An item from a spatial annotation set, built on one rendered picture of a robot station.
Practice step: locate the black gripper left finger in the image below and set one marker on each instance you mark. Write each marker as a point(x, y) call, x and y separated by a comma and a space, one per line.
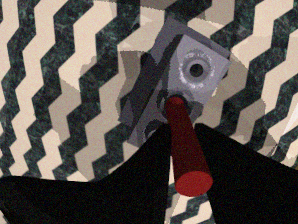
point(135, 193)

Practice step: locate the red peg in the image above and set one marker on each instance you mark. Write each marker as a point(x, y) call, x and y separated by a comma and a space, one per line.
point(190, 170)

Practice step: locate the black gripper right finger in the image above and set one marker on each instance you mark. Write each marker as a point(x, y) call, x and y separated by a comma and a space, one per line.
point(248, 188)

